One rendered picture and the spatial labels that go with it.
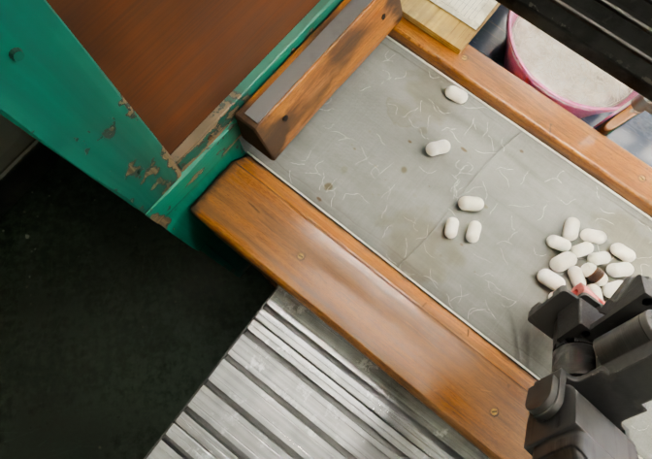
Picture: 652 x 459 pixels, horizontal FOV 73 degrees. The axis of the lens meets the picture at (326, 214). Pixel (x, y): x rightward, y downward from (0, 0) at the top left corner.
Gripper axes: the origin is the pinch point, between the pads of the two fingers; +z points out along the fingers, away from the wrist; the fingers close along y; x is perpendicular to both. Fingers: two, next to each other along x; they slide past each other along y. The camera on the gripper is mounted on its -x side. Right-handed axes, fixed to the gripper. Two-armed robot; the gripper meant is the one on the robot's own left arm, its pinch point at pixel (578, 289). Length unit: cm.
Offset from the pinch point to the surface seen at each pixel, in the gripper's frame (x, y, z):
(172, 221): 17, 50, -21
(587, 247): -3.7, 1.8, 4.7
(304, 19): -11, 50, -5
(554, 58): -18.7, 20.5, 26.6
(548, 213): -3.7, 8.2, 7.4
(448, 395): 14.1, 7.0, -17.2
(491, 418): 13.4, 1.2, -16.4
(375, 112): -1.9, 37.9, 5.5
